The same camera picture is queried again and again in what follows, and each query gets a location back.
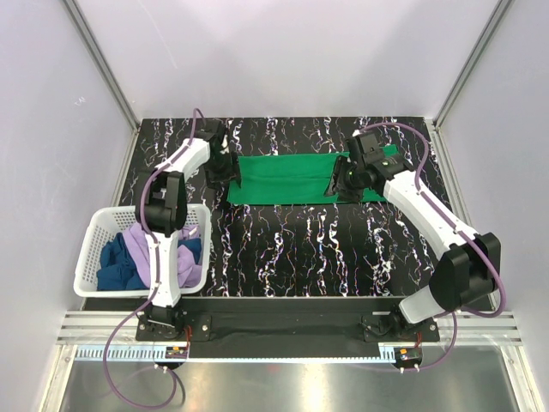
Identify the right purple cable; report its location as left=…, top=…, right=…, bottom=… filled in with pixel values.
left=418, top=310, right=459, bottom=371

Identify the dark blue t shirt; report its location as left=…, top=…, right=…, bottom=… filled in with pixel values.
left=95, top=236, right=203, bottom=292

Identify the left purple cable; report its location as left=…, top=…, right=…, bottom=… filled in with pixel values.
left=102, top=311, right=187, bottom=409

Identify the aluminium frame post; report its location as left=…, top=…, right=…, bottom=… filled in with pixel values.
left=61, top=0, right=141, bottom=132
left=432, top=0, right=515, bottom=130

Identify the left orange connector box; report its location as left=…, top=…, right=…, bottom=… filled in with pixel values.
left=165, top=346, right=189, bottom=359

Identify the left aluminium frame post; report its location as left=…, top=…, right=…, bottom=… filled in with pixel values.
left=61, top=0, right=141, bottom=132

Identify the white plastic laundry basket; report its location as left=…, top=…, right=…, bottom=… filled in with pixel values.
left=73, top=203, right=212, bottom=299

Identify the white slotted cable duct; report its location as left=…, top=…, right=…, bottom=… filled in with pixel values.
left=75, top=346, right=402, bottom=364

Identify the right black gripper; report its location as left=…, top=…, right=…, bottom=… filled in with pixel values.
left=323, top=155, right=364, bottom=204

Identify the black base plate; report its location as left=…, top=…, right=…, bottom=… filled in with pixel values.
left=136, top=297, right=440, bottom=361

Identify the right aluminium frame post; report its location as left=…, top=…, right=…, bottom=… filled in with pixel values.
left=432, top=0, right=515, bottom=130

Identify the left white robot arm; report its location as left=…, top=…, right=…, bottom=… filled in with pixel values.
left=136, top=119, right=241, bottom=340

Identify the orange connector box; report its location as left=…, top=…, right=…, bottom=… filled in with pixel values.
left=165, top=346, right=189, bottom=359
left=395, top=348, right=423, bottom=362

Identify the aluminium front rail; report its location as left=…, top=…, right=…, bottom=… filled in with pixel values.
left=58, top=311, right=522, bottom=346

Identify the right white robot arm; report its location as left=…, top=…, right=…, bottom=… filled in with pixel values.
left=324, top=126, right=506, bottom=342

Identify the right orange connector box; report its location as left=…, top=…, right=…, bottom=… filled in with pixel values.
left=395, top=348, right=423, bottom=362

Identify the lilac t shirt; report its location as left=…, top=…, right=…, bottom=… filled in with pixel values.
left=122, top=223, right=202, bottom=290

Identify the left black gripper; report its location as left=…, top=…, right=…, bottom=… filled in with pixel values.
left=204, top=151, right=241, bottom=193

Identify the green t shirt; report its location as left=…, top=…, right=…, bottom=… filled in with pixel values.
left=226, top=144, right=399, bottom=206

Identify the purple cable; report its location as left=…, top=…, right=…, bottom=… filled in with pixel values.
left=102, top=311, right=187, bottom=409
left=418, top=310, right=459, bottom=371

